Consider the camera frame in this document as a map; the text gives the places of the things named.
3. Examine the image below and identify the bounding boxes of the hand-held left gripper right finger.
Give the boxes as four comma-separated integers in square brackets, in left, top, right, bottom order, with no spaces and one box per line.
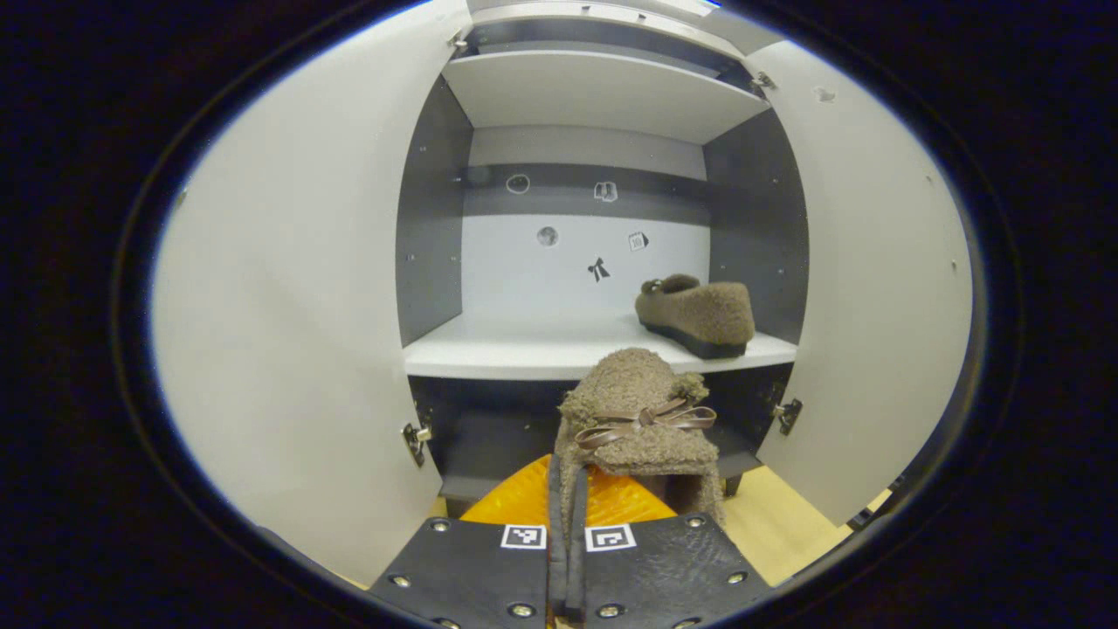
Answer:
[568,467,775,629]

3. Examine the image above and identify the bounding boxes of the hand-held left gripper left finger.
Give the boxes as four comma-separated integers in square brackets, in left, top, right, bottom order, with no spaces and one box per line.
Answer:
[367,453,570,629]

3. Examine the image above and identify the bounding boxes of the brown fuzzy shoe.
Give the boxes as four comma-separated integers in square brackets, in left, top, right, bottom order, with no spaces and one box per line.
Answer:
[635,273,756,360]
[550,348,726,543]

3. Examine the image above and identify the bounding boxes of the grey shoe cabinet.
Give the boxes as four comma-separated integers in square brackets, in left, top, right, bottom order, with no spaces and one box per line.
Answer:
[396,0,809,521]

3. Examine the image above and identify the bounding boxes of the grey shoe cabinet door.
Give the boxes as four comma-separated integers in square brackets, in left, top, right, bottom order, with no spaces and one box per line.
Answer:
[150,0,473,588]
[742,39,975,528]

